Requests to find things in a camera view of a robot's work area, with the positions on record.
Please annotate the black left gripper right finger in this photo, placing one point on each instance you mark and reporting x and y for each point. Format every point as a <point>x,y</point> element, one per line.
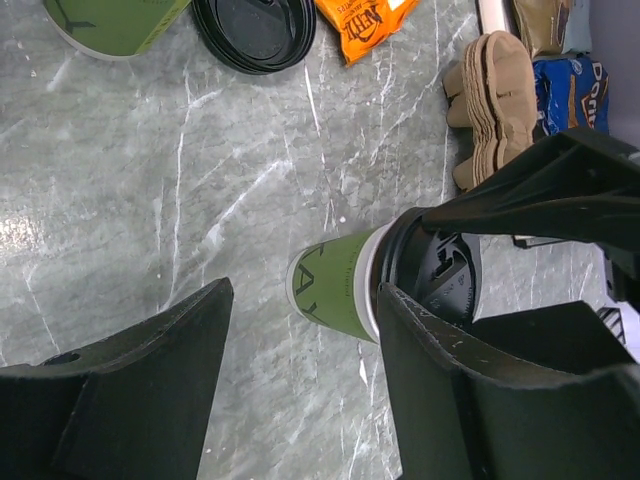
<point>548,393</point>

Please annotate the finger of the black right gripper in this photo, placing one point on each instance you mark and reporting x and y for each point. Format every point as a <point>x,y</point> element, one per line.
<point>578,185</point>

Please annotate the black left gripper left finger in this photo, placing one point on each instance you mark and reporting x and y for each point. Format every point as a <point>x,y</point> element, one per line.
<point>135,405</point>

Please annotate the black cup lid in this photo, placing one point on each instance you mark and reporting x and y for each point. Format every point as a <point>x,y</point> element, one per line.
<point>440,270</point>

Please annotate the green paper coffee cup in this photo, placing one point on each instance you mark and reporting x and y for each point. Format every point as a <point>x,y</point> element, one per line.
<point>330,283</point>

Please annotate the blue Doritos chip bag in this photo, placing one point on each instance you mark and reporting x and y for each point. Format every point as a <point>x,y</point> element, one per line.
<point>571,92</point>

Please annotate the brown cardboard cup carrier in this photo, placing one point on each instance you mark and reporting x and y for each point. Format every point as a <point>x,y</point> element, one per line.
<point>491,91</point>

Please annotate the brown snack bag on shelf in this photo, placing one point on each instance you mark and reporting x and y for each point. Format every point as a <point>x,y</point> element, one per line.
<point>554,27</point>

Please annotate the beige black shelf rack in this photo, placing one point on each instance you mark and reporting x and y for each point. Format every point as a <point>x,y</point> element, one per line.
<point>497,15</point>

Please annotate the orange snack bag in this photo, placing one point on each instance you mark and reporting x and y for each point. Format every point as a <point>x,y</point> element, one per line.
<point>364,24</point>

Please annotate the stack of black cup lids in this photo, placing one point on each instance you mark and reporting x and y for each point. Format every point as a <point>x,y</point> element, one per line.
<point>256,37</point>

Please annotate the stack of green paper cups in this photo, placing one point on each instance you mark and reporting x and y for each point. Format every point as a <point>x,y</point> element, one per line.
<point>113,29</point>

